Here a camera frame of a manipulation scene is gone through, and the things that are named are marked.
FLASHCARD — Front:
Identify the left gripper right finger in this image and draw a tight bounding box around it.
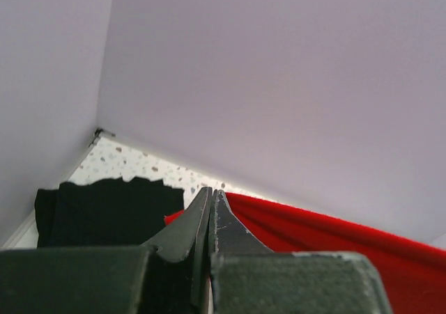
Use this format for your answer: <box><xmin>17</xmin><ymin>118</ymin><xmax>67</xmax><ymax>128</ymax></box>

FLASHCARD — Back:
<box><xmin>209</xmin><ymin>190</ymin><xmax>272</xmax><ymax>313</ymax></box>

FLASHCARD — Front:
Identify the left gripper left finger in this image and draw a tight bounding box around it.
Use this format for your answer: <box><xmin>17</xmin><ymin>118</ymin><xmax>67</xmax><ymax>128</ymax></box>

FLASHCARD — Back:
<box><xmin>141</xmin><ymin>187</ymin><xmax>213</xmax><ymax>313</ymax></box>

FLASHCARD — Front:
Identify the folded black t shirt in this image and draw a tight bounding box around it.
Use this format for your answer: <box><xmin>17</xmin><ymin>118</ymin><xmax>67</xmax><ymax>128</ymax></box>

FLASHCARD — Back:
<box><xmin>34</xmin><ymin>177</ymin><xmax>184</xmax><ymax>248</ymax></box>

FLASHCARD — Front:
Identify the red t shirt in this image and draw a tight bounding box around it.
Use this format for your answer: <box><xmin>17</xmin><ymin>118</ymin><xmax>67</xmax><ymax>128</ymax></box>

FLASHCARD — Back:
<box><xmin>163</xmin><ymin>191</ymin><xmax>446</xmax><ymax>314</ymax></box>

